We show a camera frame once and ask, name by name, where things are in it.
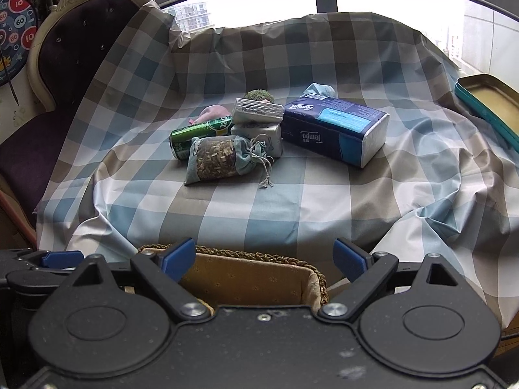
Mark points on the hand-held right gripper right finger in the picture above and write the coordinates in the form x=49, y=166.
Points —
x=349, y=260

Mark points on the grey soft tissue pack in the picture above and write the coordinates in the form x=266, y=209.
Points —
x=263, y=133

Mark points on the purple sofa with cream frame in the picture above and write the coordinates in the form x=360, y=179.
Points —
x=69, y=56

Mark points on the green curly scrubber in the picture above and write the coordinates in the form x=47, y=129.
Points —
x=257, y=94

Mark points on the green drink can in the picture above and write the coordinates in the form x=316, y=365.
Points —
x=194, y=131

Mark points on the woven basket with fabric liner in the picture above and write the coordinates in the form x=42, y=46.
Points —
x=243, y=275

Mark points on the white plastic basket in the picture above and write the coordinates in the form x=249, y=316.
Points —
x=257, y=109

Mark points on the pink cloth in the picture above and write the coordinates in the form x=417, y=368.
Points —
x=215, y=112

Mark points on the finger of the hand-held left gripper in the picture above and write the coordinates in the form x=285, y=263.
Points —
x=61, y=258

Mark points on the teal tin lid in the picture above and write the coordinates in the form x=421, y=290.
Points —
x=496, y=101

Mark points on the blue tissue pack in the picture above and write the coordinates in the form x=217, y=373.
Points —
x=324, y=129

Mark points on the round dartboard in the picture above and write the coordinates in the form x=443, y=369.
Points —
x=16, y=28

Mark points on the checked blue brown cloth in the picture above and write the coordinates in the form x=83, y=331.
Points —
x=251, y=206

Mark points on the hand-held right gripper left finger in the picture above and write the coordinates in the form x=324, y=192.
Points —
x=178, y=260

